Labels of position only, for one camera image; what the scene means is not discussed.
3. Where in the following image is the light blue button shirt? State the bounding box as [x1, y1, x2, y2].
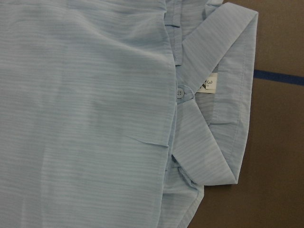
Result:
[0, 0, 258, 228]

